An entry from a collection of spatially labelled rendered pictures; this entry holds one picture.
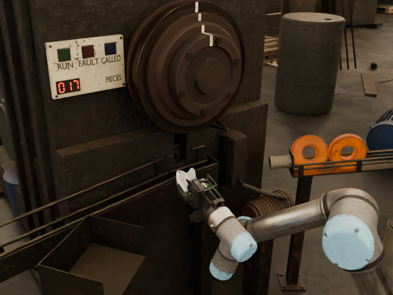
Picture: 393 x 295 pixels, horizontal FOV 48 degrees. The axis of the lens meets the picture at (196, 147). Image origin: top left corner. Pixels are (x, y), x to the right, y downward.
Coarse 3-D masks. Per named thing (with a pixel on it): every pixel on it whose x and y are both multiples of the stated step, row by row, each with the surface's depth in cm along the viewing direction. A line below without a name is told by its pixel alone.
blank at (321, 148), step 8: (304, 136) 192; (312, 136) 192; (296, 144) 192; (304, 144) 192; (312, 144) 191; (320, 144) 191; (296, 152) 192; (320, 152) 191; (296, 160) 191; (304, 160) 191; (312, 160) 191; (320, 160) 191
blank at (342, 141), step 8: (344, 136) 186; (352, 136) 186; (336, 144) 187; (344, 144) 187; (352, 144) 187; (360, 144) 187; (328, 152) 191; (336, 152) 189; (360, 152) 189; (344, 168) 192
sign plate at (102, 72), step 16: (48, 48) 138; (64, 48) 140; (80, 48) 144; (96, 48) 147; (48, 64) 141; (64, 64) 142; (80, 64) 146; (96, 64) 149; (112, 64) 152; (64, 80) 144; (80, 80) 148; (96, 80) 151; (112, 80) 154; (64, 96) 146
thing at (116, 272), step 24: (72, 240) 138; (96, 240) 148; (120, 240) 145; (144, 240) 141; (48, 264) 127; (72, 264) 140; (96, 264) 141; (120, 264) 141; (48, 288) 126; (72, 288) 122; (96, 288) 119; (120, 288) 132
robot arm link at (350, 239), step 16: (336, 208) 110; (352, 208) 107; (368, 208) 108; (336, 224) 104; (352, 224) 102; (368, 224) 104; (336, 240) 104; (352, 240) 102; (368, 240) 101; (336, 256) 105; (352, 256) 103; (368, 256) 101; (384, 256) 106; (352, 272) 107; (368, 272) 107; (384, 272) 108; (368, 288) 108; (384, 288) 108
